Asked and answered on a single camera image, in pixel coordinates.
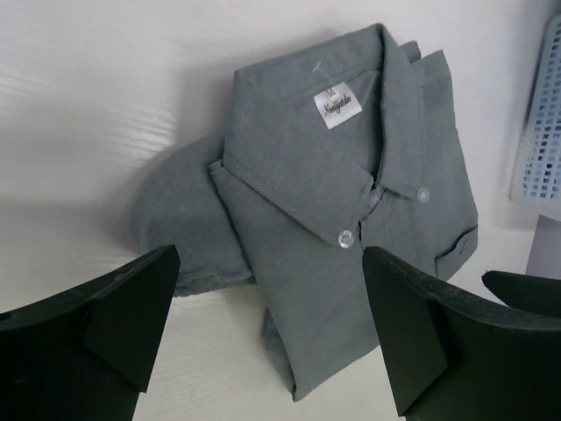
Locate grey long sleeve shirt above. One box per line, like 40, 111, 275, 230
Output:
131, 24, 479, 400

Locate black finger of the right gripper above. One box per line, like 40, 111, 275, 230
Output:
482, 271, 561, 318

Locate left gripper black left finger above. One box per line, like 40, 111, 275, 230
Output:
1, 246, 180, 420

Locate white plastic basket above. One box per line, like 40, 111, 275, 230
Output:
508, 11, 560, 220

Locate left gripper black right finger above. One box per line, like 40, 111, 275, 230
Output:
362, 246, 560, 420

